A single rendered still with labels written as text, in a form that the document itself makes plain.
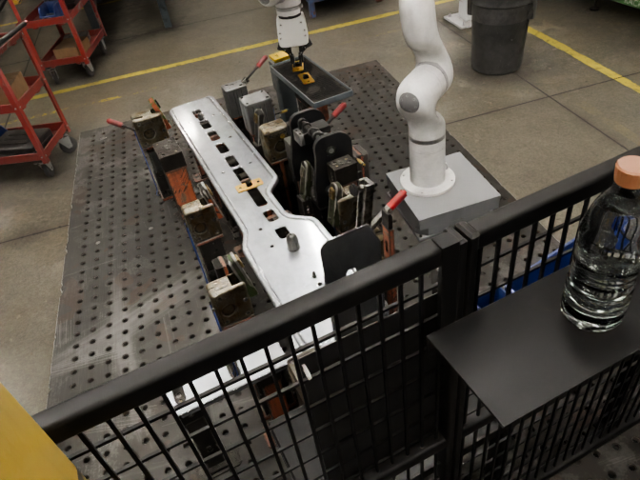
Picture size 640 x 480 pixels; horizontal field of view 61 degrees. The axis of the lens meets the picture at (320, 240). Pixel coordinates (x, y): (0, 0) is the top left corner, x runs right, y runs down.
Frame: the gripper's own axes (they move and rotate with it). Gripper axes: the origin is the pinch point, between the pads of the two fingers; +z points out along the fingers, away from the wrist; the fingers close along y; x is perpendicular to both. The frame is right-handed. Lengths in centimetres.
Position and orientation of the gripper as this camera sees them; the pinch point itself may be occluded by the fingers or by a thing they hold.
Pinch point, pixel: (296, 59)
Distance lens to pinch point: 197.1
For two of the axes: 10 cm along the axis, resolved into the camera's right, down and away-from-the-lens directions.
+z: 1.2, 7.5, 6.5
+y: -9.9, 1.2, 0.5
